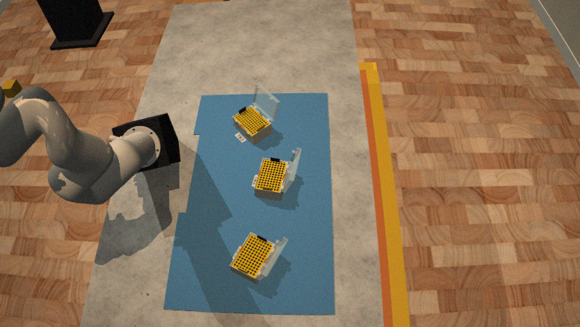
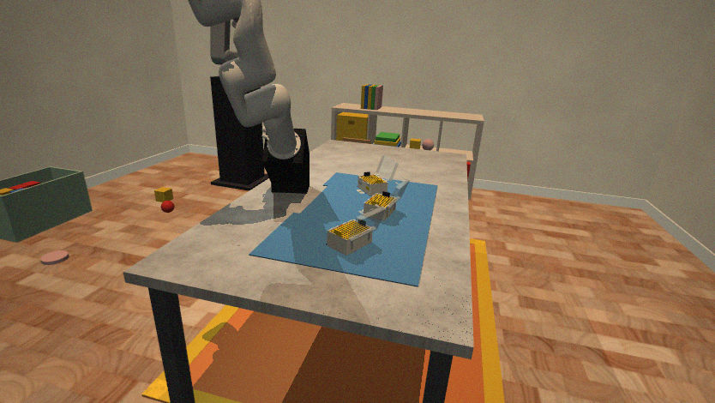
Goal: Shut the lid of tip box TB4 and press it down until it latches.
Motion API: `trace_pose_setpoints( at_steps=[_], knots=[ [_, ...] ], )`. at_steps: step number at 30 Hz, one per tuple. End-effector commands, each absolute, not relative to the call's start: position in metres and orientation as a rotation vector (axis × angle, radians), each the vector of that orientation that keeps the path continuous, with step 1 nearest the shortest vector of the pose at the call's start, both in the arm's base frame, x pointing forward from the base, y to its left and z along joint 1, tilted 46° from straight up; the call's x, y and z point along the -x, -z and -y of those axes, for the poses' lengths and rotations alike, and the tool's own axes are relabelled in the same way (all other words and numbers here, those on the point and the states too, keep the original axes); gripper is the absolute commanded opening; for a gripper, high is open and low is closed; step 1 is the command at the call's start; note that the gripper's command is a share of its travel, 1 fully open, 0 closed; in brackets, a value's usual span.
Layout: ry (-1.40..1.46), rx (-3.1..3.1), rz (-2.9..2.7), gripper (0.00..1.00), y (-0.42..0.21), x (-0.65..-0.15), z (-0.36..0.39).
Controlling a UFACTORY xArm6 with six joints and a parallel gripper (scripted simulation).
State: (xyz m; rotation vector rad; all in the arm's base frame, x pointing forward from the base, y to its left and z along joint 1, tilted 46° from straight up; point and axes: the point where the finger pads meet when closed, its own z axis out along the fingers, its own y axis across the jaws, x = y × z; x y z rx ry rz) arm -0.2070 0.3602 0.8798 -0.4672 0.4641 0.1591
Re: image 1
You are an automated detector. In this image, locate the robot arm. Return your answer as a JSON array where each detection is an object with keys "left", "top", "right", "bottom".
[{"left": 0, "top": 86, "right": 161, "bottom": 205}]

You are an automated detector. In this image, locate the yellow perforated tip rack plate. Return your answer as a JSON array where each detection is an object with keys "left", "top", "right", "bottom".
[
  {"left": 234, "top": 107, "right": 270, "bottom": 135},
  {"left": 232, "top": 234, "right": 273, "bottom": 278},
  {"left": 256, "top": 157, "right": 287, "bottom": 192}
]

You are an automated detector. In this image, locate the blue bench mat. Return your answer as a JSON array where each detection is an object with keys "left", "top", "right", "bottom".
[{"left": 163, "top": 93, "right": 335, "bottom": 315}]

